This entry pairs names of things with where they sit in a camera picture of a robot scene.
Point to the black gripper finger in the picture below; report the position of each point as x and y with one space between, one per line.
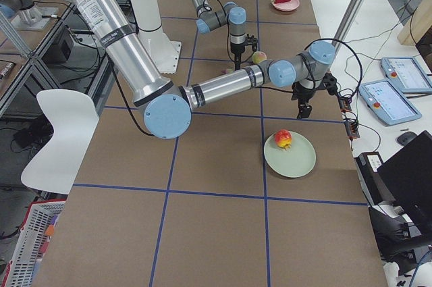
237 62
304 110

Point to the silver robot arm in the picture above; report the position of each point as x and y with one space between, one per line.
167 108
230 15

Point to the pink plate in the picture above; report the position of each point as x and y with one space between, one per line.
287 7

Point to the red yellow apple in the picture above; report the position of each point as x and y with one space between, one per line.
283 139

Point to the black laptop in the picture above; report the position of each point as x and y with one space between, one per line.
407 175

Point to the light green plate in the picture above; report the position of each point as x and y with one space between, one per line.
293 162

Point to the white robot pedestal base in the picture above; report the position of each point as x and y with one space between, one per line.
164 52

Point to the purple eggplant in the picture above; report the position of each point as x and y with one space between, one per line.
227 71

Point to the aluminium frame post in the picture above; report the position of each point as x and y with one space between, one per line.
347 20

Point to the orange terminal block strip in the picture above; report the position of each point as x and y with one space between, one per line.
349 117

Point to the teach pendant tablet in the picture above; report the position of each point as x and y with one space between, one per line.
406 74
388 103

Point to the near teach pendant tablet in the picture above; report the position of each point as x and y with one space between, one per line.
388 103

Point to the white perforated basket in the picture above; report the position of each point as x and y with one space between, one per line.
33 240

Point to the green pink peach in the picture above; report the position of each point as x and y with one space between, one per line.
258 57

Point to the black computer mouse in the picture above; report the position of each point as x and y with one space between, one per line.
406 137

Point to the far teach pendant tablet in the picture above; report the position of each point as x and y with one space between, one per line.
406 74

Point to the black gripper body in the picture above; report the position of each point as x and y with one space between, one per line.
303 94
237 48

